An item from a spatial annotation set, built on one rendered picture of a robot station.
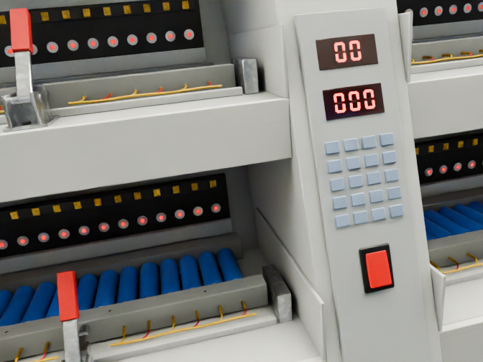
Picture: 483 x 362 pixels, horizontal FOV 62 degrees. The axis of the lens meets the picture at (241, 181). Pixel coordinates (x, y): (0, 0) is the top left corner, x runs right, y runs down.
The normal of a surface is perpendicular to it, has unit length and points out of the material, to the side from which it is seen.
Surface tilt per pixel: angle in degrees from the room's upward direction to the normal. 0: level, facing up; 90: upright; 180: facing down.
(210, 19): 90
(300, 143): 90
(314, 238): 90
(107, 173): 106
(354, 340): 90
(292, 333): 16
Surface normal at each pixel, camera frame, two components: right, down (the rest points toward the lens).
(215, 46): 0.18, 0.03
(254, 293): 0.22, 0.29
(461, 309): -0.10, -0.94
